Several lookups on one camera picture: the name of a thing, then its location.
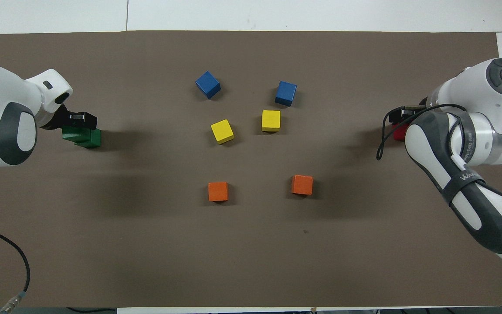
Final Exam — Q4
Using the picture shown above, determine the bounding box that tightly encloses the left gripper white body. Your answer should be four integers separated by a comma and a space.
25, 69, 74, 130

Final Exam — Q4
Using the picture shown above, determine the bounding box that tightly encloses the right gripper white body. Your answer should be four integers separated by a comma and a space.
404, 99, 429, 117

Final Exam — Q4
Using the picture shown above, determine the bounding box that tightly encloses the green wooden cube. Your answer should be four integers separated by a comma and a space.
75, 129, 102, 149
62, 126, 92, 144

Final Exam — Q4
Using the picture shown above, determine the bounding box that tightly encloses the blue wooden cube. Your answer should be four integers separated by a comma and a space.
195, 71, 221, 100
275, 81, 298, 107

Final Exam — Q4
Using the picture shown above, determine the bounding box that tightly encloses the orange wooden cube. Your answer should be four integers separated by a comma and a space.
208, 181, 229, 202
291, 174, 314, 196

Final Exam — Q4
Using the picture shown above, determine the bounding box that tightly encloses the yellow wooden cube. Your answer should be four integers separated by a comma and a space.
261, 110, 281, 133
210, 119, 235, 145

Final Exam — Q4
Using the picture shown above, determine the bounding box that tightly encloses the brown paper table mat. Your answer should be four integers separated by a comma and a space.
0, 31, 502, 308

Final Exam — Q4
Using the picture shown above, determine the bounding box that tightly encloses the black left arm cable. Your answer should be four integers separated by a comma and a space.
0, 223, 31, 313

